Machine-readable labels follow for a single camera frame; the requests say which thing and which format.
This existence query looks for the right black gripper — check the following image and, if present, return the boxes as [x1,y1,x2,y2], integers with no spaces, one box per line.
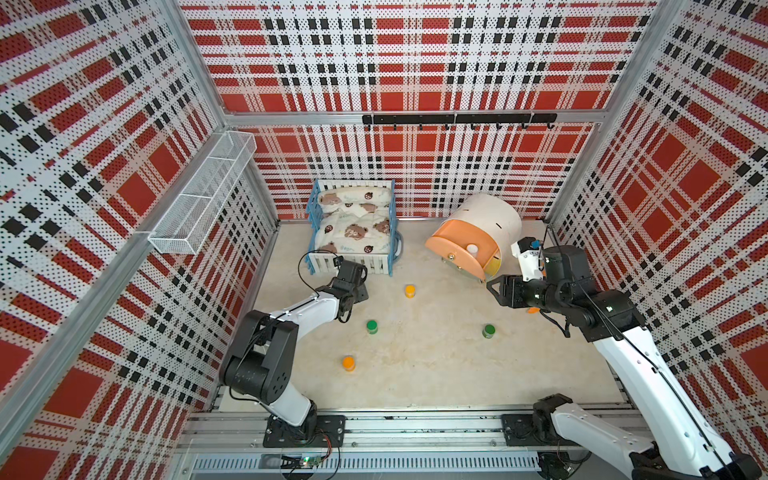
[487,273,569,316]

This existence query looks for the round cabinet with coloured drawers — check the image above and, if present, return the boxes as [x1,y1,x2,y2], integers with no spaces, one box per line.
[425,193,522,283]

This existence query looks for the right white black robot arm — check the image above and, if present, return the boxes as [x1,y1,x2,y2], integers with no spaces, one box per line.
[487,237,762,479]

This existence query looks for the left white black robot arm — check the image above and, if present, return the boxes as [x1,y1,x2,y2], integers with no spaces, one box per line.
[219,257,368,448]

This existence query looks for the green paint can right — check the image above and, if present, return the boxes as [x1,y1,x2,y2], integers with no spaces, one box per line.
[482,324,496,339]

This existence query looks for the orange paint can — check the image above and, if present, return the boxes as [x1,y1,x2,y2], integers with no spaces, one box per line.
[342,356,356,372]

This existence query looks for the blue white toy crib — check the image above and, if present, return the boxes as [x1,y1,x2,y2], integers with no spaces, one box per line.
[305,178,404,278]

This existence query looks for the bear print bedding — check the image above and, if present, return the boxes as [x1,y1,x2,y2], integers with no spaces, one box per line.
[314,186,392,254]

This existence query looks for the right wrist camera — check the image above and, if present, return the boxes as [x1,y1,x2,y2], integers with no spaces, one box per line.
[511,236,544,281]

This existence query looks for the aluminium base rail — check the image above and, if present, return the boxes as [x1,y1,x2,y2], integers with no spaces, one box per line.
[173,410,679,475]

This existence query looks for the white wire wall basket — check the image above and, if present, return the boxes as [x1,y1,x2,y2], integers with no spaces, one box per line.
[149,131,256,255]

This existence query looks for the black hook rail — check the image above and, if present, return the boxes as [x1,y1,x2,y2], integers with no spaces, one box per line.
[362,112,558,128]

